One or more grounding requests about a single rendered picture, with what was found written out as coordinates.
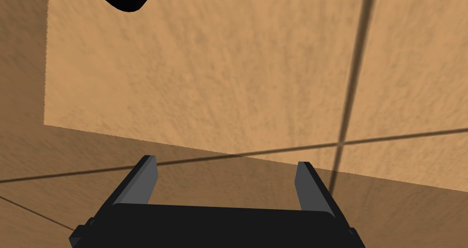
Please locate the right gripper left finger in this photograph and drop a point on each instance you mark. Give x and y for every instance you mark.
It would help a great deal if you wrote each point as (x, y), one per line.
(140, 186)

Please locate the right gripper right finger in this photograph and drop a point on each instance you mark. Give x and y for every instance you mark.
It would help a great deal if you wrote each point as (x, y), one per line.
(310, 193)

